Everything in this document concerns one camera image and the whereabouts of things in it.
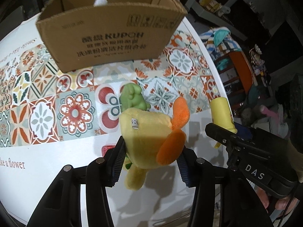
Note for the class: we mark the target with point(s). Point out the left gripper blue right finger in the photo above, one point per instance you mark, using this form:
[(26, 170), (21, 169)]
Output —
[(239, 204)]

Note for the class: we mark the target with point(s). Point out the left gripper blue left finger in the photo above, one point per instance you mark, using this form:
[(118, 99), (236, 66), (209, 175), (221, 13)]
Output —
[(60, 204)]

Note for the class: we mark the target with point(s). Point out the yellow duck plush toy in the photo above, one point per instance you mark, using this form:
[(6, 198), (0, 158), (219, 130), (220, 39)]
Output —
[(152, 140)]

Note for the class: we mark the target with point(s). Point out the white plush toy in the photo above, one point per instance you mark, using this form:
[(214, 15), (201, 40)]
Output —
[(100, 3)]

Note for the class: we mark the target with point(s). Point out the right human hand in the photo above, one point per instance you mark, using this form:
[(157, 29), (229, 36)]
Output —
[(280, 203)]

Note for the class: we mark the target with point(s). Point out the red bead bottle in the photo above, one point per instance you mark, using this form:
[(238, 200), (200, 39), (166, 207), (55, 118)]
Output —
[(107, 150)]

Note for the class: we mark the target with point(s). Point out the patterned tile tablecloth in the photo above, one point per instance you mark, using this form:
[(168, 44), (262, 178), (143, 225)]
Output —
[(50, 119)]

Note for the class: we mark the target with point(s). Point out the red wooden chair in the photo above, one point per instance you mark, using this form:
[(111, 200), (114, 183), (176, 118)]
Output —
[(237, 77)]

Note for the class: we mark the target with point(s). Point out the striped clothes pile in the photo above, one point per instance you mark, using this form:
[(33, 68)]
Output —
[(218, 42)]

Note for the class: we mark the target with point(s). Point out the green frog toy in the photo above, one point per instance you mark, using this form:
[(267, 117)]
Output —
[(131, 97)]

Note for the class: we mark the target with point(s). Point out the brown cardboard box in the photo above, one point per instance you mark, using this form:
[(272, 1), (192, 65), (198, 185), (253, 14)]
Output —
[(79, 35)]

